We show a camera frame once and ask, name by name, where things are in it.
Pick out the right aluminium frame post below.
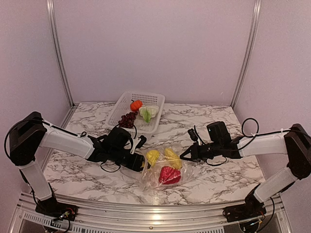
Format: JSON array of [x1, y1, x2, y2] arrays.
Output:
[[230, 0, 262, 110]]

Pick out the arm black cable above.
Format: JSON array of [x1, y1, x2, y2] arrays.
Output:
[[194, 117, 311, 167], [3, 116, 139, 173]]

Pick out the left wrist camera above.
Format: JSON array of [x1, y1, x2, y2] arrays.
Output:
[[130, 135, 147, 154]]

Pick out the left aluminium frame post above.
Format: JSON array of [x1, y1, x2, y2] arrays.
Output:
[[46, 0, 76, 109]]

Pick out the fake red pepper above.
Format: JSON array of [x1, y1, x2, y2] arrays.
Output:
[[158, 166, 181, 185]]

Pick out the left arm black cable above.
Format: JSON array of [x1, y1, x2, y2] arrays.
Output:
[[3, 116, 139, 173]]

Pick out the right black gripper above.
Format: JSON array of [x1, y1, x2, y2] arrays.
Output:
[[181, 140, 223, 162]]

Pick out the aluminium front rail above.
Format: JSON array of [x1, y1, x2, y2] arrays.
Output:
[[7, 193, 293, 233]]

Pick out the white plastic basket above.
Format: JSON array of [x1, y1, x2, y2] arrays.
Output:
[[105, 91, 165, 135]]

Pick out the fake white cauliflower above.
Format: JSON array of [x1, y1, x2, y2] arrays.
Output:
[[139, 105, 159, 123]]

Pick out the aluminium frame post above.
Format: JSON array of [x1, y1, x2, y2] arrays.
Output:
[[230, 0, 262, 110], [46, 0, 76, 109]]

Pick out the clear zip top bag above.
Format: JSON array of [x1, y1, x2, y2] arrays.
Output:
[[139, 144, 198, 190]]

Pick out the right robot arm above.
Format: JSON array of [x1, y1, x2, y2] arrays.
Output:
[[180, 121, 311, 217]]

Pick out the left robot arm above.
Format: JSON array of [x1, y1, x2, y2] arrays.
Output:
[[3, 112, 147, 216]]

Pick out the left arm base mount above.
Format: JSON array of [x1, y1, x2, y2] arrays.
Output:
[[33, 192, 78, 221]]

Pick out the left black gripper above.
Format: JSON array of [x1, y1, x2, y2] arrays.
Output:
[[109, 147, 150, 171]]

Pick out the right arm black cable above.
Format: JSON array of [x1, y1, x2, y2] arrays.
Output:
[[194, 117, 311, 167]]

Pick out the fake orange tomato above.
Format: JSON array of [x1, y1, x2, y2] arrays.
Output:
[[130, 100, 143, 112]]

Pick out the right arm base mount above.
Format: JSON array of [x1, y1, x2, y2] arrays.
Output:
[[223, 193, 266, 222]]

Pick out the fake purple grapes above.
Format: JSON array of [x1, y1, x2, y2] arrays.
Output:
[[118, 112, 138, 129]]

